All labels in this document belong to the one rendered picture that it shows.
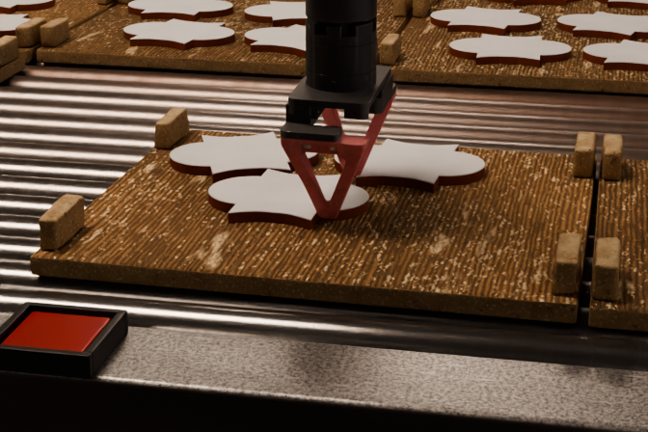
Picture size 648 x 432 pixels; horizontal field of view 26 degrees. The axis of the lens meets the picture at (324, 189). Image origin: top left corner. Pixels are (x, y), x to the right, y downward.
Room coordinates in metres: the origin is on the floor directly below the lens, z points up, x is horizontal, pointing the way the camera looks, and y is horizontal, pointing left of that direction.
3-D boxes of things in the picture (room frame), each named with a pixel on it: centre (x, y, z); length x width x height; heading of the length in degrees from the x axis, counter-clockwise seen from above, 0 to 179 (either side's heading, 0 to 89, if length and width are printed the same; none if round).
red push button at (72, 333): (0.87, 0.18, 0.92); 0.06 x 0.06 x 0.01; 78
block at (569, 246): (0.94, -0.18, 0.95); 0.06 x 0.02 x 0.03; 167
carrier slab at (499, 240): (1.11, -0.01, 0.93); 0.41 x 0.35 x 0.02; 77
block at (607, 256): (0.93, -0.20, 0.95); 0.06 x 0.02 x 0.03; 168
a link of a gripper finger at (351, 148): (1.07, -0.01, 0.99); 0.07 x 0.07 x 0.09; 77
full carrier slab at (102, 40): (1.79, 0.11, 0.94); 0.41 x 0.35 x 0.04; 78
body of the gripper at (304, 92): (1.10, -0.01, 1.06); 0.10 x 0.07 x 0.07; 167
